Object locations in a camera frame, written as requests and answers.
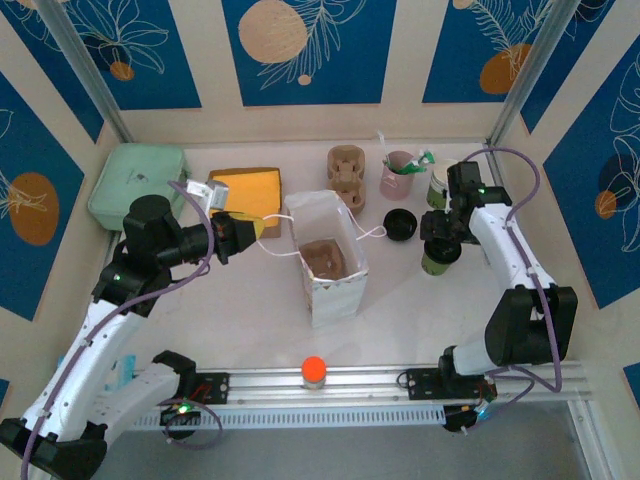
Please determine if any white paper gift bag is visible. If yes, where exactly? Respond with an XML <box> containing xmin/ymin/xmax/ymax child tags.
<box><xmin>257</xmin><ymin>189</ymin><xmax>389</xmax><ymax>329</ymax></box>

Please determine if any blue wet wipes pack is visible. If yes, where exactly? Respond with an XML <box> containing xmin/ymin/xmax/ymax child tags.
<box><xmin>112</xmin><ymin>353</ymin><xmax>140</xmax><ymax>397</ymax></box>

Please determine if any brown cardboard box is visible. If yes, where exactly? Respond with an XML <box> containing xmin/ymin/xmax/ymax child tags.
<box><xmin>207</xmin><ymin>166</ymin><xmax>282</xmax><ymax>240</ymax></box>

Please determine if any yellow napkin stack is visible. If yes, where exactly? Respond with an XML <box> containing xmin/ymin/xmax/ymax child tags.
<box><xmin>212</xmin><ymin>169</ymin><xmax>280</xmax><ymax>221</ymax></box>

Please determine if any green white sachet bundle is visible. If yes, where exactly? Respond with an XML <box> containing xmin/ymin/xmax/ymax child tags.
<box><xmin>384</xmin><ymin>149</ymin><xmax>436</xmax><ymax>176</ymax></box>

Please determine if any mint green zip pouch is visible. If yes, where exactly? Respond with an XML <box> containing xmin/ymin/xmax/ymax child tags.
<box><xmin>87</xmin><ymin>143</ymin><xmax>194</xmax><ymax>234</ymax></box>

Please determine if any pink cup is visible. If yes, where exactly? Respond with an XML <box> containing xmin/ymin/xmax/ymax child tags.
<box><xmin>378</xmin><ymin>151</ymin><xmax>416</xmax><ymax>200</ymax></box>

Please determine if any black cup lid stack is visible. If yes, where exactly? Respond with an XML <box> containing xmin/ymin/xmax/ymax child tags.
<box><xmin>383</xmin><ymin>208</ymin><xmax>419</xmax><ymax>242</ymax></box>

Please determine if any brown pulp cup carrier stack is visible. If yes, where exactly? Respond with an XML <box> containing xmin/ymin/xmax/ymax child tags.
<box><xmin>327</xmin><ymin>144</ymin><xmax>369</xmax><ymax>216</ymax></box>

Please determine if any orange round button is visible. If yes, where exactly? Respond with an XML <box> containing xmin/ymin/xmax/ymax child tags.
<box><xmin>301</xmin><ymin>355</ymin><xmax>329</xmax><ymax>390</ymax></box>

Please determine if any black controller board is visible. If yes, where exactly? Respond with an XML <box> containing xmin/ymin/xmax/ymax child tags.
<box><xmin>159</xmin><ymin>403</ymin><xmax>202</xmax><ymax>427</ymax></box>
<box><xmin>443</xmin><ymin>403</ymin><xmax>490</xmax><ymax>434</ymax></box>

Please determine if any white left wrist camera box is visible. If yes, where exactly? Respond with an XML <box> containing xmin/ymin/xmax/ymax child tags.
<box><xmin>187</xmin><ymin>180</ymin><xmax>231</xmax><ymax>211</ymax></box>

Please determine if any aluminium table side rail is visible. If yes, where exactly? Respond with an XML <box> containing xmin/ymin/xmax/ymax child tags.
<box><xmin>483</xmin><ymin>142</ymin><xmax>565</xmax><ymax>361</ymax></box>

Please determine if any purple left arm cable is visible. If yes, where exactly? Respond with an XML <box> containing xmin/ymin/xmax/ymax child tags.
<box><xmin>19</xmin><ymin>179</ymin><xmax>224</xmax><ymax>480</ymax></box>

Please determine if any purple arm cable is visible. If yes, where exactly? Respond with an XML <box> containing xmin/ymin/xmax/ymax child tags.
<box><xmin>19</xmin><ymin>179</ymin><xmax>224</xmax><ymax>480</ymax></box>
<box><xmin>457</xmin><ymin>147</ymin><xmax>564</xmax><ymax>431</ymax></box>

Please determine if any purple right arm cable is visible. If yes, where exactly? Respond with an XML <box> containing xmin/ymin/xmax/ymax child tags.
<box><xmin>457</xmin><ymin>147</ymin><xmax>564</xmax><ymax>431</ymax></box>

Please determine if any aluminium frame post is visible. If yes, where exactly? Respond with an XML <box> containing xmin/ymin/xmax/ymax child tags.
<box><xmin>35</xmin><ymin>0</ymin><xmax>135</xmax><ymax>145</ymax></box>
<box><xmin>485</xmin><ymin>0</ymin><xmax>586</xmax><ymax>147</ymax></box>

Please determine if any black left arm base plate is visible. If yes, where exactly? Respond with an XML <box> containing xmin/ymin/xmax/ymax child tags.
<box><xmin>138</xmin><ymin>372</ymin><xmax>231</xmax><ymax>406</ymax></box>

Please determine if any aluminium front rail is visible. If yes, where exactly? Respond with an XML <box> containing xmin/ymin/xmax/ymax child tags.
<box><xmin>42</xmin><ymin>360</ymin><xmax>594</xmax><ymax>411</ymax></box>

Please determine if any white slotted cable duct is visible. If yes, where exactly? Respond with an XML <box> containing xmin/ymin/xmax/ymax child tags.
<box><xmin>63</xmin><ymin>403</ymin><xmax>447</xmax><ymax>433</ymax></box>

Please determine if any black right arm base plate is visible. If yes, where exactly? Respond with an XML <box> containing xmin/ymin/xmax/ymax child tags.
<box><xmin>405</xmin><ymin>367</ymin><xmax>499</xmax><ymax>401</ymax></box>

